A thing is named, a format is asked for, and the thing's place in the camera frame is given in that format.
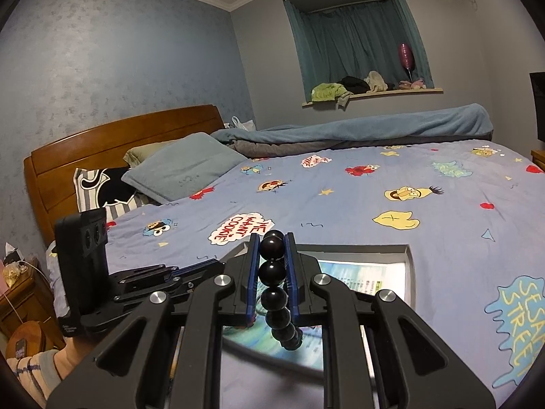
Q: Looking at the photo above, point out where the grey shallow cardboard box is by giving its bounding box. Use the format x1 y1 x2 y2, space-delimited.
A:
221 243 416 388

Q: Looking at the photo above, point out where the blue-grey pillow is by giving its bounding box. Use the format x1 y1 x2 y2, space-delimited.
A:
121 132 248 204

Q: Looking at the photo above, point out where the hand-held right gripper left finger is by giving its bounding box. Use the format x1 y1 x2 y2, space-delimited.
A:
47 233 261 409

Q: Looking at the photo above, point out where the pink balloon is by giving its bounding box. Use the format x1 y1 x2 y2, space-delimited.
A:
398 43 416 84

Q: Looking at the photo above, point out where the window sill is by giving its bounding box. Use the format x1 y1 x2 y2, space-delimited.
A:
301 87 443 108

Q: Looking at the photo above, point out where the black television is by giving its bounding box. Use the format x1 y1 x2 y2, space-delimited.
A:
529 72 545 143

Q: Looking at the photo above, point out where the olive pillow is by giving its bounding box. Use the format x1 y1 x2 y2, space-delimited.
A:
123 140 176 168

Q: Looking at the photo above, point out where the printed paper sheet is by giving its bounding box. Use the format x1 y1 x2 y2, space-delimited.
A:
225 260 389 373

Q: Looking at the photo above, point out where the teal curtain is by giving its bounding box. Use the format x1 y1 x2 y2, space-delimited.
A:
283 0 435 103

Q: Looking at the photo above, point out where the beige clothing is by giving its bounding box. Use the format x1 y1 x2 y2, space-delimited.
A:
364 70 389 93

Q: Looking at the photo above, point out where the black white striped pillow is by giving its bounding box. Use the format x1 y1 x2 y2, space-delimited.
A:
73 167 151 223

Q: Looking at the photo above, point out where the grey blanket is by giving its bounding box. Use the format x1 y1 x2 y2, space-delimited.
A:
233 136 490 159

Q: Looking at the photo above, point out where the black clothing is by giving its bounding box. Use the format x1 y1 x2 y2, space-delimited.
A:
341 76 371 94

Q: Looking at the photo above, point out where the tissue box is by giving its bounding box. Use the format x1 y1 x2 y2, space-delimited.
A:
2 242 27 267

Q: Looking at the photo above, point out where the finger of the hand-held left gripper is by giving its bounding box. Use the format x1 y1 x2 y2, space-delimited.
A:
114 272 223 304
111 259 227 287

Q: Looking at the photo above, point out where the large dark bead bracelet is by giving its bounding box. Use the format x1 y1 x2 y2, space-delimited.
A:
260 230 304 352

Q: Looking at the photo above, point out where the green cloth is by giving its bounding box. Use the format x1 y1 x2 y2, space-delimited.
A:
311 82 352 109

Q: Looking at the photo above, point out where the blue fleece blanket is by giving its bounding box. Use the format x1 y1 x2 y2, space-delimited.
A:
211 103 494 151

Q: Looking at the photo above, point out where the person's left forearm striped sleeve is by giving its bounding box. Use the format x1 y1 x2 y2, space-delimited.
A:
5 336 104 407

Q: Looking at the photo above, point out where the wooden nightstand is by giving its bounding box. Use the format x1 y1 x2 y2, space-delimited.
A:
0 262 65 352

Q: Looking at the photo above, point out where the wooden headboard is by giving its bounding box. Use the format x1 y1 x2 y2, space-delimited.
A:
23 104 226 248

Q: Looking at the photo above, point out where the round wooden stool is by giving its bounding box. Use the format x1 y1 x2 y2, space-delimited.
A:
5 319 47 365

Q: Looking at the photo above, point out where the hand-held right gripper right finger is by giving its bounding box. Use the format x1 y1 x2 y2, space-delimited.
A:
284 232 497 409

